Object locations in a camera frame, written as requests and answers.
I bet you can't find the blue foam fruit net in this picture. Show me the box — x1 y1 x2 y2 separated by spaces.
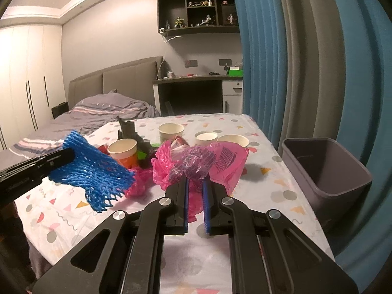
49 130 135 213

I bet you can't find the white grid paper cup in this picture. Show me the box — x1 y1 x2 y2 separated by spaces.
195 131 218 147

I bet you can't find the orange paper cup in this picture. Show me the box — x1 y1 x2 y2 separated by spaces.
108 139 137 169

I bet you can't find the purple plastic trash bin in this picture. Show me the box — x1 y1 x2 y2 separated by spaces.
282 138 373 231

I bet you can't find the small pink plastic bag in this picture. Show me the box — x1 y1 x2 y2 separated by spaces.
124 167 153 198

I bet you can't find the black plastic bag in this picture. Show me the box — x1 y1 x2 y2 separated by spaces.
116 116 158 169

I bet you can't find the white wardrobe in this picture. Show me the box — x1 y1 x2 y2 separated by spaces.
1 24 66 151

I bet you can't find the grey striped duvet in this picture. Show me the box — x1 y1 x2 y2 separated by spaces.
1 92 160 170

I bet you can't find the dark wooden desk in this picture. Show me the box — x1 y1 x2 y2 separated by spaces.
153 75 243 116

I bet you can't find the white drawer cabinet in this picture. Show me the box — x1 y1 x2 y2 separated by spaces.
222 80 243 115

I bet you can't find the grey upholstered headboard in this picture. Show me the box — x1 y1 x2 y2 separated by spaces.
68 56 164 108

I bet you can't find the green box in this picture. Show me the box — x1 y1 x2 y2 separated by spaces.
229 66 243 77

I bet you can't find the blue and grey curtain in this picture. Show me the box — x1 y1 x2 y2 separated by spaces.
235 0 391 293

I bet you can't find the dark wall shelf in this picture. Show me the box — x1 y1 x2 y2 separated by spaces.
157 0 239 38

